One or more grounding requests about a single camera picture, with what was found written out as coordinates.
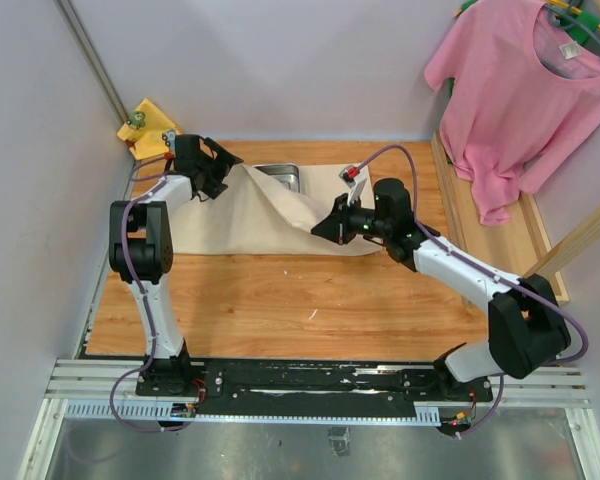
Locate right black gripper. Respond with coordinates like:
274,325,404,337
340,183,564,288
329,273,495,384
311,193,390,247

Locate beige cloth wrap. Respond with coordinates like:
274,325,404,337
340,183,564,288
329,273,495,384
169,164,380,256

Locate stainless steel tray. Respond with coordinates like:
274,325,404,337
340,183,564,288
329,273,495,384
254,163,302,193

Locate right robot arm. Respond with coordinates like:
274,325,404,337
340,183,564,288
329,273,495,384
311,178,571,400

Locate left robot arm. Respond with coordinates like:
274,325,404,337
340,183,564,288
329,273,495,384
108,134,243,365

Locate yellow printed cloth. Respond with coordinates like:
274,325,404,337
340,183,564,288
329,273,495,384
117,98,182,161

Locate pink t-shirt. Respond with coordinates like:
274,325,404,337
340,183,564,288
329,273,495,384
424,1,600,226

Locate wooden pole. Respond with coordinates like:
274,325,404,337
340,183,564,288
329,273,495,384
525,206,600,278

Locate green clothes hanger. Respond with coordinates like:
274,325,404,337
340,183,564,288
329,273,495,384
544,1,600,50

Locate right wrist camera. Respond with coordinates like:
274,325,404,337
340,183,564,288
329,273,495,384
339,165,369,206

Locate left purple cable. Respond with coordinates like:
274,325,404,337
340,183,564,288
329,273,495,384
108,149,196,434

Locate wooden tray frame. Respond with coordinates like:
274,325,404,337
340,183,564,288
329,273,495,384
431,134,551,274

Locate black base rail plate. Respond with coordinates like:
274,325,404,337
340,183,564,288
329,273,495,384
135,355,494,416

